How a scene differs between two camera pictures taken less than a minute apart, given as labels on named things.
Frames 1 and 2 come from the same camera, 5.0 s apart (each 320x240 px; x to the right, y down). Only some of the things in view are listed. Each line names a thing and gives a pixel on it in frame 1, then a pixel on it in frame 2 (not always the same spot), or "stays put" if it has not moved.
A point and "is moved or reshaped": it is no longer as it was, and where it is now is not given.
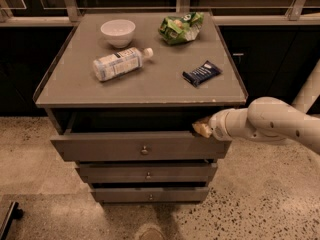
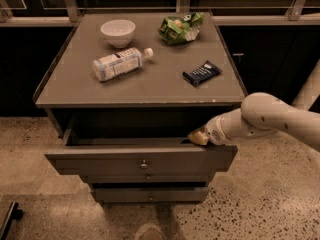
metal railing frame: (71, 12) stays put
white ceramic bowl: (119, 33) stays put
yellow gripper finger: (205, 120) to (202, 129)
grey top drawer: (83, 146) is moved or reshaped
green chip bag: (179, 29) stays put
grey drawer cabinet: (124, 89) stays put
